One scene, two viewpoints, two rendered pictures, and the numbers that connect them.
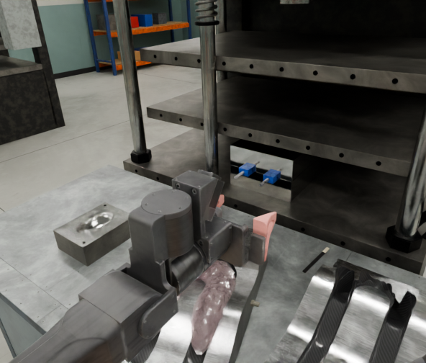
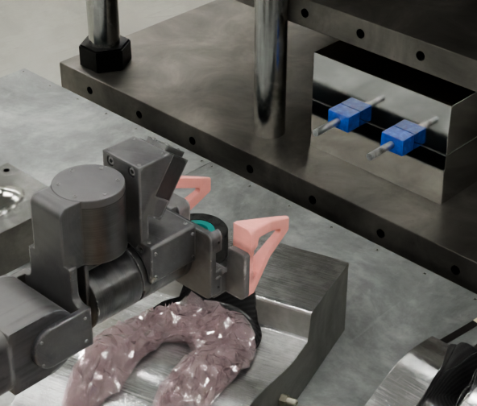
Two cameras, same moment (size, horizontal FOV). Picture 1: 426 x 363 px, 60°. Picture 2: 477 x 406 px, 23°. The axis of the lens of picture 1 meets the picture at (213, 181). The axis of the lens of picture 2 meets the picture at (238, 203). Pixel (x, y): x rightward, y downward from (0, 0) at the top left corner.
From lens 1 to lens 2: 0.50 m
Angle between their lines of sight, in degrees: 7
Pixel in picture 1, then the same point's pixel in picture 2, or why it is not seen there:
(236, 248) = (202, 267)
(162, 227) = (77, 220)
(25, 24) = not seen: outside the picture
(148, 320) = (46, 341)
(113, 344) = not seen: outside the picture
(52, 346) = not seen: outside the picture
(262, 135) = (387, 39)
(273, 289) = (340, 383)
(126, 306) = (18, 318)
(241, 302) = (253, 390)
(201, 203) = (141, 190)
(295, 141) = (458, 61)
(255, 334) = not seen: outside the picture
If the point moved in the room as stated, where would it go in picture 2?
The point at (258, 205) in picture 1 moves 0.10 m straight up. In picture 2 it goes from (363, 204) to (367, 149)
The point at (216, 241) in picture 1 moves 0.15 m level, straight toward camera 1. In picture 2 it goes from (166, 251) to (129, 371)
